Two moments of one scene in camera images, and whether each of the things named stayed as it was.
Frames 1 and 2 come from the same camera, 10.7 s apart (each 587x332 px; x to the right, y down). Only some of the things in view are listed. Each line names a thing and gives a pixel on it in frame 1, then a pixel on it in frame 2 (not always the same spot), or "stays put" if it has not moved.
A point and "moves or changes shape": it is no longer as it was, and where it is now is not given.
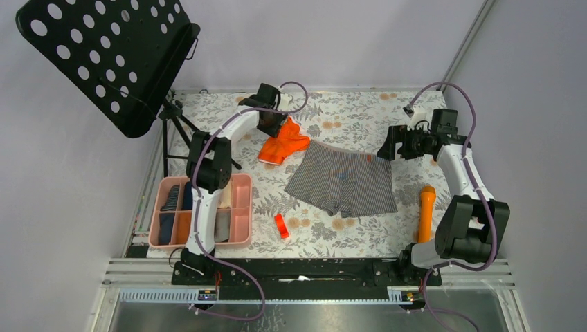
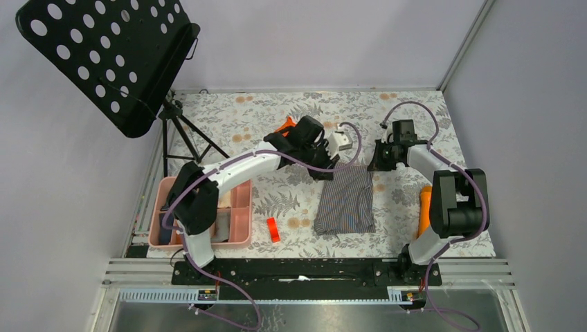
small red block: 282,226 → 273,229
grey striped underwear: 338,180 moves or changes shape
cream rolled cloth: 226,196 stays put
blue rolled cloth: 166,223 stays put
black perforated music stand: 117,58 stays put
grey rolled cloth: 221,228 stays put
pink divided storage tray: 171,212 stays put
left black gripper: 273,131 → 329,160
